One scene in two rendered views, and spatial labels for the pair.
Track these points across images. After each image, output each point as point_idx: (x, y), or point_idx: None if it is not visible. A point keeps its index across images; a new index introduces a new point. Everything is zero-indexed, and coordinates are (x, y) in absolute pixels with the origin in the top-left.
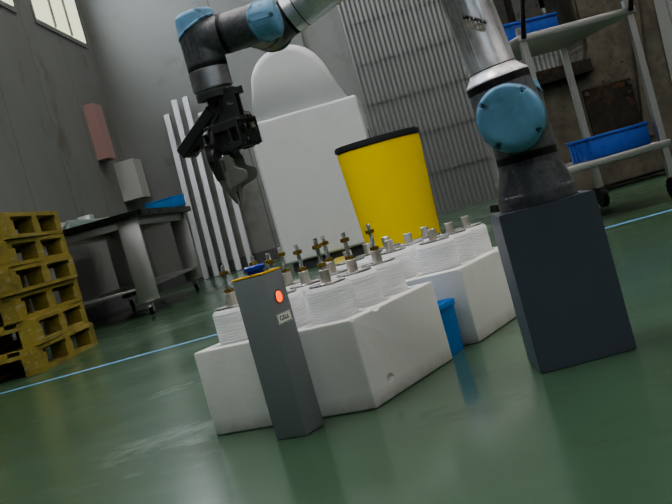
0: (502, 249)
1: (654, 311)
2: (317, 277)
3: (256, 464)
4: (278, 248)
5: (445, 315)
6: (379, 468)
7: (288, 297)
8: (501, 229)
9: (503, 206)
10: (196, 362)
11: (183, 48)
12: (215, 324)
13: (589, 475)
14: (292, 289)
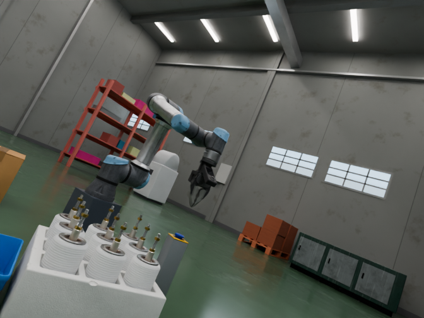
0: (102, 214)
1: (0, 228)
2: (81, 231)
3: (183, 317)
4: (88, 210)
5: (7, 245)
6: (182, 288)
7: (162, 247)
8: (118, 210)
9: (111, 200)
10: (163, 304)
11: (224, 146)
12: (157, 274)
13: (180, 267)
14: (130, 242)
